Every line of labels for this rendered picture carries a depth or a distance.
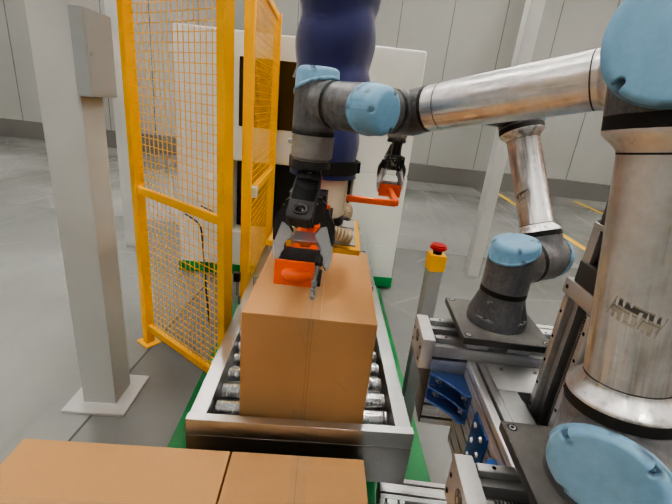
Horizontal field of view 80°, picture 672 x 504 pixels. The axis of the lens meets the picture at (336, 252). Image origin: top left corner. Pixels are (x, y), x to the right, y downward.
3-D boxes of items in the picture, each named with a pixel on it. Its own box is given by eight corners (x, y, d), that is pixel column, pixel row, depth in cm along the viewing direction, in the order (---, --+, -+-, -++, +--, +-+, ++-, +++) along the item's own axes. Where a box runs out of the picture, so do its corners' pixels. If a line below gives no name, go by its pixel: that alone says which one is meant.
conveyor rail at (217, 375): (276, 237, 346) (277, 216, 339) (283, 238, 346) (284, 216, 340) (188, 461, 130) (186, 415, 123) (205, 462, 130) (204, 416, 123)
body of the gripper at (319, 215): (327, 218, 81) (333, 158, 77) (324, 231, 73) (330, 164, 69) (290, 214, 81) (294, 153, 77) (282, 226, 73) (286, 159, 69)
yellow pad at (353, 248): (331, 221, 155) (333, 209, 153) (357, 224, 155) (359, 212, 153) (327, 252, 123) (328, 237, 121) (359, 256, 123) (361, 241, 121)
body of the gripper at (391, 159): (383, 171, 153) (388, 138, 149) (381, 167, 161) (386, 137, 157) (403, 173, 153) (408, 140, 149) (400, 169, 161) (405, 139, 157)
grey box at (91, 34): (105, 96, 167) (98, 15, 157) (118, 98, 168) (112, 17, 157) (77, 95, 149) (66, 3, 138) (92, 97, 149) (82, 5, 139)
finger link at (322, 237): (341, 258, 82) (328, 216, 79) (340, 269, 77) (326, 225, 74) (326, 262, 83) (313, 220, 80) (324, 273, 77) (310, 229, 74)
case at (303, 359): (270, 324, 185) (274, 243, 172) (355, 332, 186) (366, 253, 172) (238, 420, 129) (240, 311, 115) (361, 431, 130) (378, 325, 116)
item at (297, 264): (280, 266, 83) (281, 244, 81) (315, 270, 83) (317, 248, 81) (273, 283, 75) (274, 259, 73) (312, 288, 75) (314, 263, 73)
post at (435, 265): (392, 433, 203) (427, 249, 169) (405, 433, 204) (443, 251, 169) (394, 443, 197) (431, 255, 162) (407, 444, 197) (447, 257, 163)
